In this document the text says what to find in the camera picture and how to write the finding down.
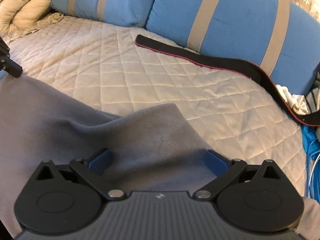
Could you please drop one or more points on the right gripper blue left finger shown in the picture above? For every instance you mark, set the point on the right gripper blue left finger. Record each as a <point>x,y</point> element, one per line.
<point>91,171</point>

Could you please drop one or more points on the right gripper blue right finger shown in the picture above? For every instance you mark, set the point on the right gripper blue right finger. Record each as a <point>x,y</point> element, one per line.
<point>227,173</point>

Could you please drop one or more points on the grey-blue fleece jacket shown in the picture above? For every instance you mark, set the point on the grey-blue fleece jacket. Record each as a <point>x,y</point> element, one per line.
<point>157,160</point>

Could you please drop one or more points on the beige folded comforter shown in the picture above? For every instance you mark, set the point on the beige folded comforter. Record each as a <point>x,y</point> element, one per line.
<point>19,15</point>

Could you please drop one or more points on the left blue striped pillow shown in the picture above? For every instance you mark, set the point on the left blue striped pillow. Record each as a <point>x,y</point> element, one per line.
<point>124,13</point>

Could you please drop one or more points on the blue striped pillow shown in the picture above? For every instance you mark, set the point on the blue striped pillow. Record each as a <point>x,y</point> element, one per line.
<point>276,35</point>
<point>124,13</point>

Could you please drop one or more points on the right blue striped pillow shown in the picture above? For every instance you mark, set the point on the right blue striped pillow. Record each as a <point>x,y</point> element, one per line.
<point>276,35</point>

